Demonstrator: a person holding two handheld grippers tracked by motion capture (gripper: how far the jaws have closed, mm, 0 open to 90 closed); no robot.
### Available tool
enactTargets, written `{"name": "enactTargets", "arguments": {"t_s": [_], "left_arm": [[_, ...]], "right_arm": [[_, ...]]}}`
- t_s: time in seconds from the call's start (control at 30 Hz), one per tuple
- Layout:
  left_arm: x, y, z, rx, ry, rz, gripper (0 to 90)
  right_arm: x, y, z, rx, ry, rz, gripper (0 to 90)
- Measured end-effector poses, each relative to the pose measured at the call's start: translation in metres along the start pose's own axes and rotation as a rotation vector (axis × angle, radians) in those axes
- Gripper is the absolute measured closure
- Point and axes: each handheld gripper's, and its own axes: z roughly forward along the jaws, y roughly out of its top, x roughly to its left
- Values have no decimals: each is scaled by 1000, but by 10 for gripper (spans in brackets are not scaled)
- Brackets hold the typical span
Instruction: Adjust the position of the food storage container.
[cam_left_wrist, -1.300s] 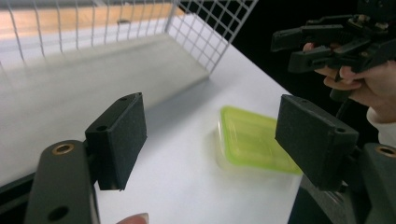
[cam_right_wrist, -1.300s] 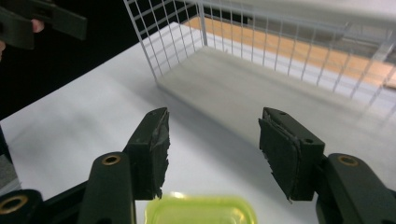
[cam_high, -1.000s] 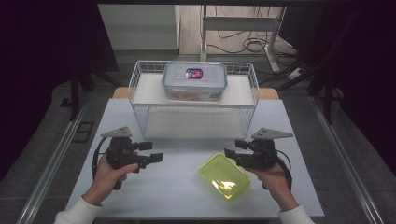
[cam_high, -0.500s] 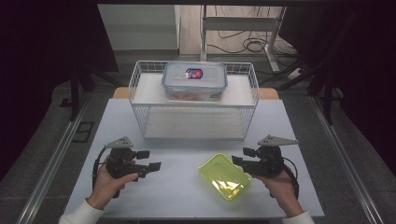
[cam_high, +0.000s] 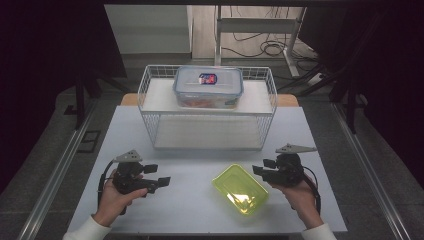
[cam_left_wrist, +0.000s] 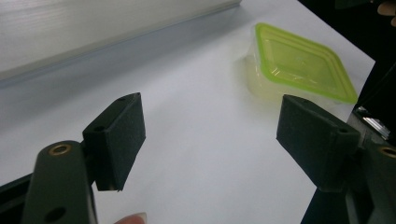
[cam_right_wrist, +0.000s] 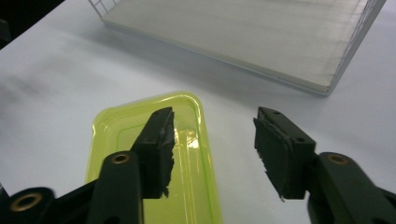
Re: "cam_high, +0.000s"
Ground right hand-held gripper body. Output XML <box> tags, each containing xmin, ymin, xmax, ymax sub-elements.
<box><xmin>265</xmin><ymin>142</ymin><xmax>319</xmax><ymax>188</ymax></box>

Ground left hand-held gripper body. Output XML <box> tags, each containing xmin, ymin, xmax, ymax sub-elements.
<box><xmin>111</xmin><ymin>149</ymin><xmax>160</xmax><ymax>196</ymax></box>

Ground white wire rack shelf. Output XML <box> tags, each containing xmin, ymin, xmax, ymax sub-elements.
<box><xmin>137</xmin><ymin>64</ymin><xmax>279</xmax><ymax>151</ymax></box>

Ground clear blue-rimmed food container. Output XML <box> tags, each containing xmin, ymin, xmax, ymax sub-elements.
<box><xmin>172</xmin><ymin>65</ymin><xmax>245</xmax><ymax>110</ymax></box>

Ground person's left hand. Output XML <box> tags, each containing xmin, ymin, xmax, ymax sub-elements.
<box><xmin>92</xmin><ymin>169</ymin><xmax>150</xmax><ymax>228</ymax></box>

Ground person's right hand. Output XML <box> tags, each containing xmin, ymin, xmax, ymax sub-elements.
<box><xmin>270</xmin><ymin>177</ymin><xmax>325</xmax><ymax>231</ymax></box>

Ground yellow plastic lid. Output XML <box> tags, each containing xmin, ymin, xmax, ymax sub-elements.
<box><xmin>211</xmin><ymin>163</ymin><xmax>270</xmax><ymax>216</ymax></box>

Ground wooden table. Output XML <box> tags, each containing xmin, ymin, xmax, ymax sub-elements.
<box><xmin>119</xmin><ymin>92</ymin><xmax>300</xmax><ymax>108</ymax></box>

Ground black metal stand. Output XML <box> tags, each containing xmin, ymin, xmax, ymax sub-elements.
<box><xmin>276</xmin><ymin>13</ymin><xmax>384</xmax><ymax>135</ymax></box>
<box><xmin>62</xmin><ymin>64</ymin><xmax>132</xmax><ymax>131</ymax></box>

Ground white power strip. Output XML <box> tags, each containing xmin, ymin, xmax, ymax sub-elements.
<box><xmin>306</xmin><ymin>72</ymin><xmax>325</xmax><ymax>86</ymax></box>

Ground white cabinet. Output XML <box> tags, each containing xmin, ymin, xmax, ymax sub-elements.
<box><xmin>104</xmin><ymin>4</ymin><xmax>195</xmax><ymax>56</ymax></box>

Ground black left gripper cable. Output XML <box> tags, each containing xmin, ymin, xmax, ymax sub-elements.
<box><xmin>96</xmin><ymin>160</ymin><xmax>128</xmax><ymax>216</ymax></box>

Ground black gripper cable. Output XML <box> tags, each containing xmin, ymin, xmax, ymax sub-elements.
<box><xmin>96</xmin><ymin>160</ymin><xmax>128</xmax><ymax>216</ymax></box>
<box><xmin>290</xmin><ymin>165</ymin><xmax>322</xmax><ymax>216</ymax></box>

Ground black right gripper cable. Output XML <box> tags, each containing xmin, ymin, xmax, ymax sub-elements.
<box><xmin>290</xmin><ymin>165</ymin><xmax>322</xmax><ymax>216</ymax></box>

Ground black floor bracket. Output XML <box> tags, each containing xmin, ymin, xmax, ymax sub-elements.
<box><xmin>76</xmin><ymin>129</ymin><xmax>102</xmax><ymax>155</ymax></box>

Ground aluminium rail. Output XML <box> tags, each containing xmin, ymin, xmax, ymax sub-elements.
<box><xmin>330</xmin><ymin>101</ymin><xmax>413</xmax><ymax>240</ymax></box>
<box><xmin>16</xmin><ymin>99</ymin><xmax>98</xmax><ymax>240</ymax></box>

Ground black floor cables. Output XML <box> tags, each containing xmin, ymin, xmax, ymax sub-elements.
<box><xmin>221</xmin><ymin>5</ymin><xmax>322</xmax><ymax>72</ymax></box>

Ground white desk frame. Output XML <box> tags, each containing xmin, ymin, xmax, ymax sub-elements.
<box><xmin>213</xmin><ymin>5</ymin><xmax>308</xmax><ymax>79</ymax></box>

